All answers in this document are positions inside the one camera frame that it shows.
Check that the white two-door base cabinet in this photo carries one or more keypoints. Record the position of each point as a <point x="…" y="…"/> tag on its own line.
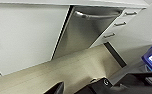
<point x="25" y="36"/>

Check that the stainless steel dishwasher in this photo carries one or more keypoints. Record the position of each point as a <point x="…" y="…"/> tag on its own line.
<point x="85" y="33"/>

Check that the white drawer unit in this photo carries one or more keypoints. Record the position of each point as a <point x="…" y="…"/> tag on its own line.
<point x="123" y="20"/>

